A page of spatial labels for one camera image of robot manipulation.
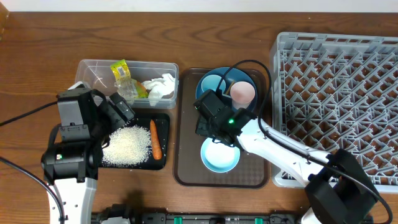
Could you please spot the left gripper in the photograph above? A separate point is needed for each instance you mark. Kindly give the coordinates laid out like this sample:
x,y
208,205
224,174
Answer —
x,y
120,118

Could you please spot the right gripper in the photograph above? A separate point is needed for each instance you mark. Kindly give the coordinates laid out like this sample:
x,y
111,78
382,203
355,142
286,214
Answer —
x,y
202,128

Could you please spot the light blue rice bowl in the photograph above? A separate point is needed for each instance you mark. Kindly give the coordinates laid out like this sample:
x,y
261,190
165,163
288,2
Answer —
x,y
218,157

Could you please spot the yellow green snack wrapper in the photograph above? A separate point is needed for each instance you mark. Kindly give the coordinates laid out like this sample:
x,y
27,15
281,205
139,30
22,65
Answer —
x,y
128,87

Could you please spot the orange carrot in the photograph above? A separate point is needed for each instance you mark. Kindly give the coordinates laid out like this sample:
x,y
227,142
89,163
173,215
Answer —
x,y
156,148

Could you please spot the wooden chopstick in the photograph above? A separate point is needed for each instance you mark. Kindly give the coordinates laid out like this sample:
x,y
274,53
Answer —
x,y
227,92

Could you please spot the white napkin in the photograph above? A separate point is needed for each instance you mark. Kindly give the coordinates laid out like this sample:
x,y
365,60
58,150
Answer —
x,y
159,87

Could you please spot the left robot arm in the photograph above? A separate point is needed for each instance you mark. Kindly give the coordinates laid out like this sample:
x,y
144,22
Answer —
x,y
75,149

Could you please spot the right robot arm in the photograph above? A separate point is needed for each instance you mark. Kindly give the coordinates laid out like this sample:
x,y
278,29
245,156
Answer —
x,y
338,189

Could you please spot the grey dishwasher rack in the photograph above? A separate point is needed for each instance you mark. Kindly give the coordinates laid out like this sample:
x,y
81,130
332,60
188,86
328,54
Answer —
x,y
335,91

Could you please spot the white rice pile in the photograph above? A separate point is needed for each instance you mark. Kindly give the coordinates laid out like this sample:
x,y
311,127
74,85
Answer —
x,y
128,146

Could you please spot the black plastic tray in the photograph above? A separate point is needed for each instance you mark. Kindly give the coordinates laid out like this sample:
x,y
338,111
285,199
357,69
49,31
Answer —
x,y
162,122

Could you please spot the light blue cup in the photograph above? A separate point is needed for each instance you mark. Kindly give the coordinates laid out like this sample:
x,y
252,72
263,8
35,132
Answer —
x,y
210,82

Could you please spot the pink cup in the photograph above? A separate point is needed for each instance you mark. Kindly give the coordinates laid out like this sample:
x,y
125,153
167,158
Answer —
x,y
242,94

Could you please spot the clear plastic bin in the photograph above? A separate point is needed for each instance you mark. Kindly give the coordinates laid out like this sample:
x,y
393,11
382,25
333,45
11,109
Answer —
x,y
98,75

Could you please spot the dark blue plate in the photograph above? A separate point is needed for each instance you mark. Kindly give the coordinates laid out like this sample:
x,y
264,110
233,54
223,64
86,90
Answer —
x,y
235,75

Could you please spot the brown serving tray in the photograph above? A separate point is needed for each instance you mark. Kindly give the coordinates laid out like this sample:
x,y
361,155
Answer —
x,y
251,172

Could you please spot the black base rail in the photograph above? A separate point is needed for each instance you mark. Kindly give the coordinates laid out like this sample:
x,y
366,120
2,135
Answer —
x,y
121,213

